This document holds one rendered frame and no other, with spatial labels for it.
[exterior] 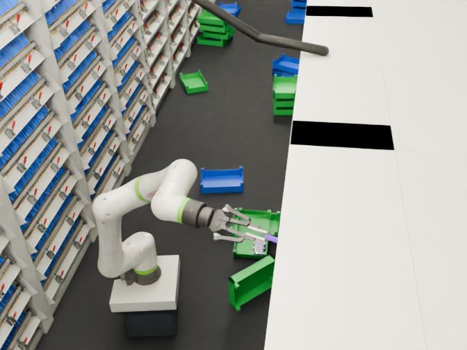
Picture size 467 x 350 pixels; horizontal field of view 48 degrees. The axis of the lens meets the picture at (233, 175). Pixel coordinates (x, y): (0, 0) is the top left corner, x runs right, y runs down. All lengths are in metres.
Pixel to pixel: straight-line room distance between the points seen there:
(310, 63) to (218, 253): 2.10
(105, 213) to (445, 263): 1.60
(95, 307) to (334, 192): 2.36
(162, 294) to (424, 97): 1.76
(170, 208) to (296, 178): 0.92
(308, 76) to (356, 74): 0.12
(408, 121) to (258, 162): 2.93
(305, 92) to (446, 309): 0.63
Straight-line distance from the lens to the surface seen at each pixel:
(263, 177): 3.87
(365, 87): 1.27
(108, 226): 2.27
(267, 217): 3.36
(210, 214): 1.78
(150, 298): 2.64
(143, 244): 2.56
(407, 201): 0.93
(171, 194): 1.84
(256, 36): 1.39
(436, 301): 0.79
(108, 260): 2.48
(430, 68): 1.39
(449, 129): 1.15
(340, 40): 1.50
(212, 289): 3.10
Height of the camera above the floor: 2.33
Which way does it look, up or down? 37 degrees down
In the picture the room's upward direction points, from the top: 2 degrees counter-clockwise
